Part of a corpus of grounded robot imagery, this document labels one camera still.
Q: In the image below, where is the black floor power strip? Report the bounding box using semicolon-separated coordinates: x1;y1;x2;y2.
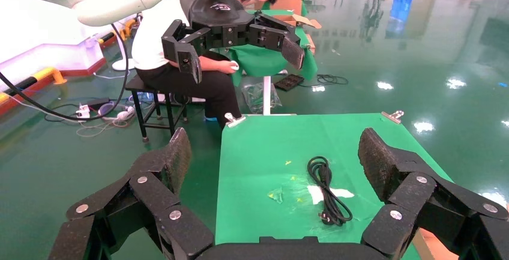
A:
273;74;305;92

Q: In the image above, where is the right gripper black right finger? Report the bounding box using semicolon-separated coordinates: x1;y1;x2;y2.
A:
358;127;509;260

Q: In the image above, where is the yellow black floor barrier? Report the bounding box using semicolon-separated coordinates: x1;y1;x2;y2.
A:
0;67;67;106

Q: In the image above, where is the large green tablecloth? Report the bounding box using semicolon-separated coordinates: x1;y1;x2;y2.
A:
214;113;454;260

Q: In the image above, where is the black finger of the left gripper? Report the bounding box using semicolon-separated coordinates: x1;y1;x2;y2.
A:
161;19;211;85
248;11;306;70

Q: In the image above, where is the silver metal cloth clip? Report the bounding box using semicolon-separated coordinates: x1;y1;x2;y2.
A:
381;109;405;125
223;112;247;128

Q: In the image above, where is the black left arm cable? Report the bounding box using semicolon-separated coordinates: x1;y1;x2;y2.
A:
0;22;131;123

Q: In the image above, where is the small green table cloth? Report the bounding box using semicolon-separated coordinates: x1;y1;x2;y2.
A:
222;1;319;88

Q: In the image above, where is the black power brick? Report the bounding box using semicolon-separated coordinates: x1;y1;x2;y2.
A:
87;97;111;110

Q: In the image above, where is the black loose floor cable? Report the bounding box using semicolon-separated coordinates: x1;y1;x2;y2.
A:
298;74;349;89

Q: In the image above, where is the open flat cardboard carton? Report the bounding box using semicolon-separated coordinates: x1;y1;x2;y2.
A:
273;13;323;30

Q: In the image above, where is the black power cable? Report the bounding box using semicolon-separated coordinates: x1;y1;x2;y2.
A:
307;156;354;227

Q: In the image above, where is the clear plastic bag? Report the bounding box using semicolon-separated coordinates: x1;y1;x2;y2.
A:
241;82;282;115

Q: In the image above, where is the seated person white shirt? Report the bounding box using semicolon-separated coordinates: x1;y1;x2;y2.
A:
131;0;279;130

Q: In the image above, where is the white table stand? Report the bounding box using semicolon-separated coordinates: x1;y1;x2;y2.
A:
262;76;297;116

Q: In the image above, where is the black metal stool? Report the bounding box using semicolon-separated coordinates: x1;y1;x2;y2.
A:
125;74;190;144

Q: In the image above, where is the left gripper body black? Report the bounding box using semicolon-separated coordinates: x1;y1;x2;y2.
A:
179;0;256;49

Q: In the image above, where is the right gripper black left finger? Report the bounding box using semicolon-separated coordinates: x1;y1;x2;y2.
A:
65;127;215;260

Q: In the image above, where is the white round stand base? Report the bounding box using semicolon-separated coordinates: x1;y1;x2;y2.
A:
112;58;135;71

